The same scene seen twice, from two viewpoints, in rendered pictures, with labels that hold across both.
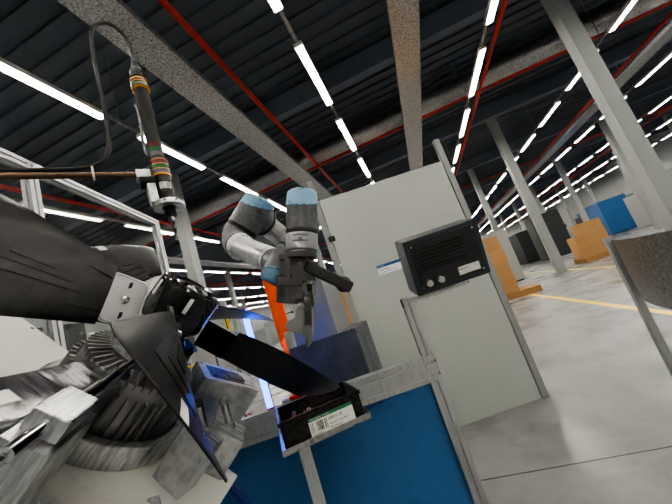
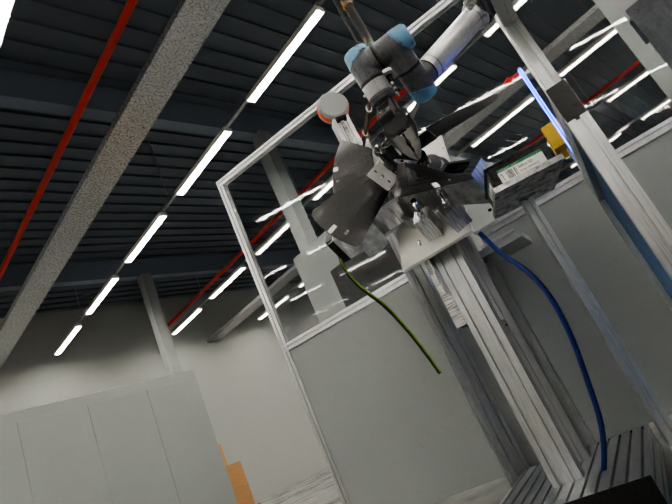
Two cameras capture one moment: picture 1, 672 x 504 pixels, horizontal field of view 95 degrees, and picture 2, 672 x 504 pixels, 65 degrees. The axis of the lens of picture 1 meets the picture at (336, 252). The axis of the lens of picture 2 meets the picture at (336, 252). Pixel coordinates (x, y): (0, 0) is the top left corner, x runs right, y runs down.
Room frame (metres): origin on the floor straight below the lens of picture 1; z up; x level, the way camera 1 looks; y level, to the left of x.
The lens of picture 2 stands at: (1.02, -1.24, 0.43)
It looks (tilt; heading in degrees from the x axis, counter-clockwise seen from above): 18 degrees up; 116
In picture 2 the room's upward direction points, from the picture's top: 25 degrees counter-clockwise
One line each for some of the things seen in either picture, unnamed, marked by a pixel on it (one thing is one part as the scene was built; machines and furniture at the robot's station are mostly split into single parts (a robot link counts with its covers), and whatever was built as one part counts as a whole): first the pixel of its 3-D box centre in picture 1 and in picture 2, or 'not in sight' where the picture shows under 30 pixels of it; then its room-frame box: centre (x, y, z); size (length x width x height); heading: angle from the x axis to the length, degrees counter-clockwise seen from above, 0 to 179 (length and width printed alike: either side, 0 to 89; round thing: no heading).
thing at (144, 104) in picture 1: (149, 125); (360, 27); (0.70, 0.35, 1.68); 0.03 x 0.03 x 0.21
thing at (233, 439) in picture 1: (218, 445); (454, 214); (0.67, 0.35, 0.91); 0.12 x 0.08 x 0.12; 92
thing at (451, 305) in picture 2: not in sight; (459, 295); (0.47, 0.68, 0.73); 0.15 x 0.09 x 0.22; 92
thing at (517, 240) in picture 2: not in sight; (485, 258); (0.57, 0.90, 0.85); 0.36 x 0.24 x 0.03; 2
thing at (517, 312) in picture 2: not in sight; (540, 357); (0.57, 0.90, 0.42); 0.04 x 0.04 x 0.83; 2
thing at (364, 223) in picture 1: (418, 281); not in sight; (2.53, -0.55, 1.10); 1.21 x 0.05 x 2.20; 92
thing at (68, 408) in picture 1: (62, 412); not in sight; (0.36, 0.35, 1.08); 0.07 x 0.04 x 0.06; 12
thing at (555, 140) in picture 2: not in sight; (565, 138); (1.05, 0.65, 1.02); 0.16 x 0.10 x 0.11; 92
